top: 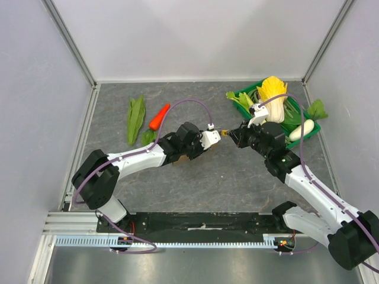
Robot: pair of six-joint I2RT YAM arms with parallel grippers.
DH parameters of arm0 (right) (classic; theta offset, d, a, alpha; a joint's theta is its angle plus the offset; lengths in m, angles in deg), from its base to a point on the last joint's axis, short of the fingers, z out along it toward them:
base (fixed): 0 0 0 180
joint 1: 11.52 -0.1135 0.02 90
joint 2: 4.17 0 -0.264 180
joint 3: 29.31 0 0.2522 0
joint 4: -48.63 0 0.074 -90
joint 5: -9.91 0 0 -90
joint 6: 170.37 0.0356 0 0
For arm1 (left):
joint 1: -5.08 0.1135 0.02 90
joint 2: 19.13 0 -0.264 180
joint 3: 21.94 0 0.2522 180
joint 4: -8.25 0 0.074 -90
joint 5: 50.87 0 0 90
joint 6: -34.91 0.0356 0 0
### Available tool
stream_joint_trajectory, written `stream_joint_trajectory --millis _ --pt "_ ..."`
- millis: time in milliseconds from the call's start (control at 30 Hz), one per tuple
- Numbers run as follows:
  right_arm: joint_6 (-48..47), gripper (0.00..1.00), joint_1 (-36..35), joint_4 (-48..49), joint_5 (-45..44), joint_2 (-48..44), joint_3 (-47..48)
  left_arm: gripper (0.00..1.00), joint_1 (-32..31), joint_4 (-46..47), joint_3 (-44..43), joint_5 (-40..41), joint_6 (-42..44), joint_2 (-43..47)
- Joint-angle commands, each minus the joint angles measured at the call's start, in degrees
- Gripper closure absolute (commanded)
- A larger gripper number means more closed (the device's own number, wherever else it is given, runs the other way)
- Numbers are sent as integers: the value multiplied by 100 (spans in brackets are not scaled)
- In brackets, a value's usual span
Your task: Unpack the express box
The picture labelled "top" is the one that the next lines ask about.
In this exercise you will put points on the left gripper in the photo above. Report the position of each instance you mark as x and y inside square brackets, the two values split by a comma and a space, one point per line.
[200, 148]

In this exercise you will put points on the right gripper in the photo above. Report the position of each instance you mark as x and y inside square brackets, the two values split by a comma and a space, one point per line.
[239, 138]

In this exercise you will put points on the brown cardboard express box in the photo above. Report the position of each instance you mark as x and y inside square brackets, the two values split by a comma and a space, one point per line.
[185, 158]

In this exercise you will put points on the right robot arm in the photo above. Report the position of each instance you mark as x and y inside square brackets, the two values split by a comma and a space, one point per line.
[350, 235]

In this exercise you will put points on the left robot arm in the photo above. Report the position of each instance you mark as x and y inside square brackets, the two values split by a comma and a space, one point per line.
[98, 175]

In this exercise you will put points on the green celery stalk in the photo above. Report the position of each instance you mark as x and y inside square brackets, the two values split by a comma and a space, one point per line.
[241, 99]

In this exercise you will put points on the orange carrot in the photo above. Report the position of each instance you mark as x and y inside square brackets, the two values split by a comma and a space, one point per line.
[158, 118]

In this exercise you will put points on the green bok choy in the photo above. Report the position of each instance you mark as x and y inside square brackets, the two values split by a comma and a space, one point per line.
[292, 120]

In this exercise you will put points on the green plastic tray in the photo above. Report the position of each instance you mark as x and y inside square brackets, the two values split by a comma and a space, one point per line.
[247, 116]

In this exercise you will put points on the green leafy lettuce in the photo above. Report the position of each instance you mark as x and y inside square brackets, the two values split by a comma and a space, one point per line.
[135, 118]

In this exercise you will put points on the white radish with leaves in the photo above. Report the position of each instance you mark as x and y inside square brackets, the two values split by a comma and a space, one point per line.
[305, 127]

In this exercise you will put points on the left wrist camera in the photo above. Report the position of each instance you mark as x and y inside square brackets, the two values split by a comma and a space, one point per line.
[209, 137]

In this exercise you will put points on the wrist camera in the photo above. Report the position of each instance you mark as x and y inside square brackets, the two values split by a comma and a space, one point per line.
[209, 137]
[258, 114]

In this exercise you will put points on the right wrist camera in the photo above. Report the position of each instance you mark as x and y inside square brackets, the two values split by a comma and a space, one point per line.
[258, 114]

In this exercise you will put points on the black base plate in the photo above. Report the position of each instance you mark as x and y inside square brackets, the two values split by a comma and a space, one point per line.
[151, 222]

